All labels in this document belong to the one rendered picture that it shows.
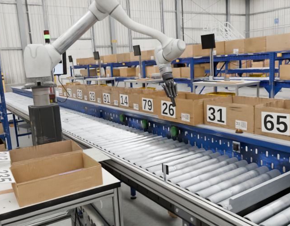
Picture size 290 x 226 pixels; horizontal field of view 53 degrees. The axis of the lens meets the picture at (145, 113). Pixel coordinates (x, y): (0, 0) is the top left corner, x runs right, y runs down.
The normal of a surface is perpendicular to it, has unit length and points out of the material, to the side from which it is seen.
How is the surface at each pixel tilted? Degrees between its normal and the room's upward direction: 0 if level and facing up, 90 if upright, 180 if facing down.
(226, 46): 89
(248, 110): 90
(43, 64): 88
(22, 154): 89
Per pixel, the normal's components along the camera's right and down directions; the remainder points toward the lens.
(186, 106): -0.81, 0.13
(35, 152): 0.46, 0.11
